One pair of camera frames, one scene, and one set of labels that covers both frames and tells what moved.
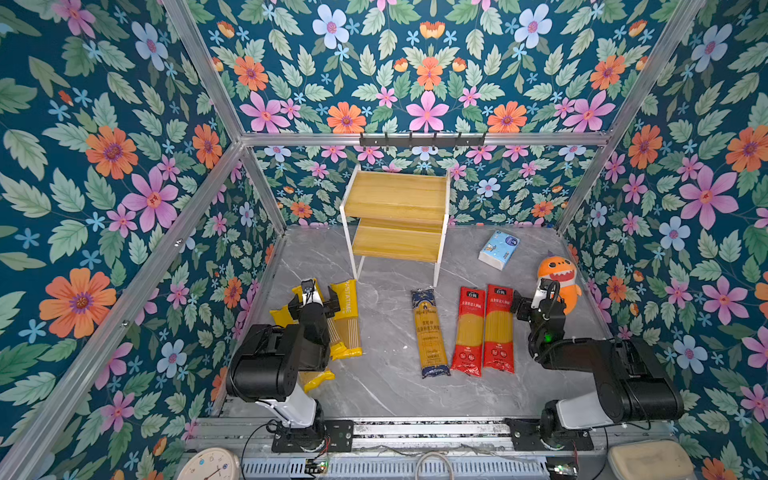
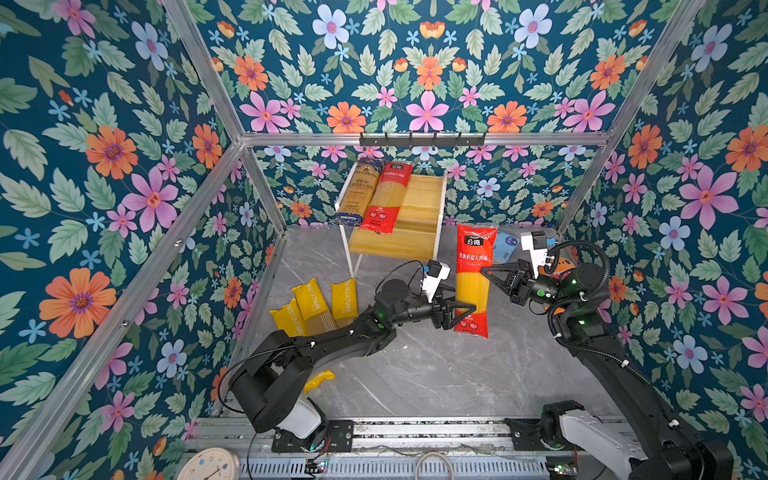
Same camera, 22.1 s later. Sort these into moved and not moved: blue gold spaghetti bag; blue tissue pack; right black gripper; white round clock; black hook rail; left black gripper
Moved: right black gripper; left black gripper; blue gold spaghetti bag
Not moved: blue tissue pack; black hook rail; white round clock
